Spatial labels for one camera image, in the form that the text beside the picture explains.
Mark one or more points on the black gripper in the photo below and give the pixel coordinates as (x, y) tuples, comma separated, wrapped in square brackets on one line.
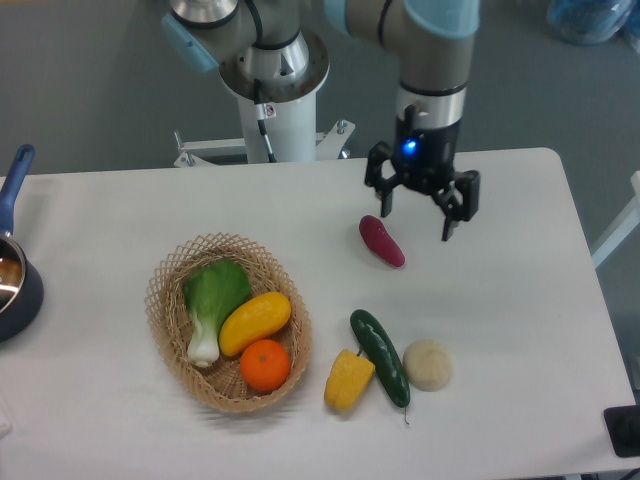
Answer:
[(423, 162)]

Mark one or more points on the yellow mango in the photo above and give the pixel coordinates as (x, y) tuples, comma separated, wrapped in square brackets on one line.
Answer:
[(256, 319)]

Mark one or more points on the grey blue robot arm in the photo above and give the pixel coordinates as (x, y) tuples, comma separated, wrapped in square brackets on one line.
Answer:
[(273, 66)]

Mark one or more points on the woven wicker basket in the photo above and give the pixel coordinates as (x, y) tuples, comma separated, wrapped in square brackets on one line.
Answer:
[(221, 386)]

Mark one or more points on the purple sweet potato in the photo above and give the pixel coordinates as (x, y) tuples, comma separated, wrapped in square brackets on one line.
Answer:
[(379, 241)]

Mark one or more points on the dark green cucumber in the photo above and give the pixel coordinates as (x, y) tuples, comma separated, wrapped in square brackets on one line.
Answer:
[(380, 350)]

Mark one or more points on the beige steamed bun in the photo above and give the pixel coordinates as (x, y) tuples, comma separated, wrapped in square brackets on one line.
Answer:
[(428, 365)]

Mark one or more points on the yellow bell pepper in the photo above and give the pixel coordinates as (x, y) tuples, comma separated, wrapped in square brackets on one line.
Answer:
[(349, 377)]

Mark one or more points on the blue plastic bag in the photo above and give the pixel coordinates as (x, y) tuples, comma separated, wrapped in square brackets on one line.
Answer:
[(590, 23)]

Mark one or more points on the green bok choy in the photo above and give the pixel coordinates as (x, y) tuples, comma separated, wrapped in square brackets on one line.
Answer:
[(211, 294)]

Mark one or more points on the orange tangerine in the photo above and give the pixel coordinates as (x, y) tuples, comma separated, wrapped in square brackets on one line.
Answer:
[(265, 365)]

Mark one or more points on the black device at table edge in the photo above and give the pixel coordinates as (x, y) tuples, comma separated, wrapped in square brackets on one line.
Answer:
[(622, 424)]

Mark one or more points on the dark blue saucepan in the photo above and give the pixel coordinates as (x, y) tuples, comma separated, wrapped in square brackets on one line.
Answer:
[(22, 290)]

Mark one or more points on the white frame leg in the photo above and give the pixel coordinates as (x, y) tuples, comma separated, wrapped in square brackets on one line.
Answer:
[(619, 229)]

